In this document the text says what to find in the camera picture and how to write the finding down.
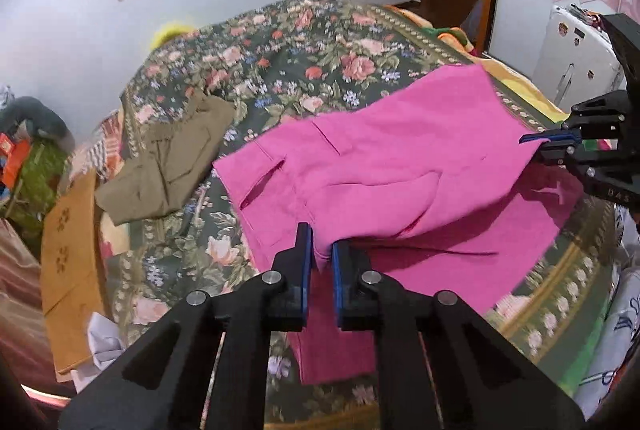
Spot grey cloth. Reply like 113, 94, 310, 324
0, 96, 76, 152

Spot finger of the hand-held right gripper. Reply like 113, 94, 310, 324
536, 140, 626, 202
519, 91, 630, 146

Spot pink striped cloth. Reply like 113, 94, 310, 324
0, 219, 57, 393

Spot olive green pants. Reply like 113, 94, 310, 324
94, 90, 236, 227

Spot white crumpled cloth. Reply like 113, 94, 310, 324
70, 310, 132, 392

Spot orange paw-print cloth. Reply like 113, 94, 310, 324
40, 170, 109, 377

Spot green patterned cloth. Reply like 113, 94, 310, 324
4, 144, 69, 233

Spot floral bedspread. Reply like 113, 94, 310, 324
96, 0, 623, 430

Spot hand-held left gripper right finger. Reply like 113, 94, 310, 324
332, 240, 587, 430

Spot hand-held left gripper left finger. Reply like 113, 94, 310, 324
59, 223, 314, 430

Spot bright green cloth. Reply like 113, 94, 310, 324
554, 310, 617, 397

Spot white blue printed cloth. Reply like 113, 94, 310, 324
574, 204, 640, 417

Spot yellow orange blanket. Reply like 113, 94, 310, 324
390, 4, 572, 123

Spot yellow plush item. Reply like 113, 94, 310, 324
150, 21, 199, 52

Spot orange packet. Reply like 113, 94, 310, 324
0, 132, 32, 189

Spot pink pants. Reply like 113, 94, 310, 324
212, 64, 584, 386

